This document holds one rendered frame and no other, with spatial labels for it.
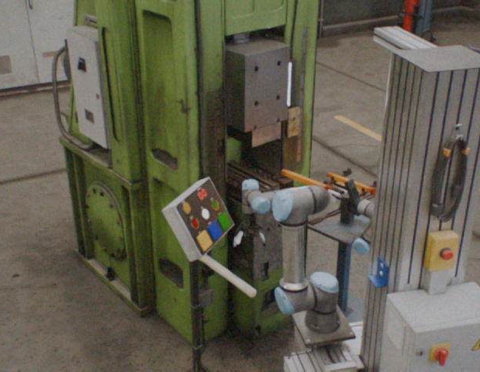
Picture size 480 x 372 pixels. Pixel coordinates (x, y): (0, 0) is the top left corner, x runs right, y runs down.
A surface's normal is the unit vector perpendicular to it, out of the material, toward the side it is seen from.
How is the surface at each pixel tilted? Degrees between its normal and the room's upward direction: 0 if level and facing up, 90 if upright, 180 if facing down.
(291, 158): 90
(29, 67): 90
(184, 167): 89
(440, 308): 0
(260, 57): 90
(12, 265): 0
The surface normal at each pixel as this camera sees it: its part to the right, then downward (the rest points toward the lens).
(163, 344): 0.00, -0.89
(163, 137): -0.77, 0.27
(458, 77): 0.24, 0.44
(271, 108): 0.63, 0.35
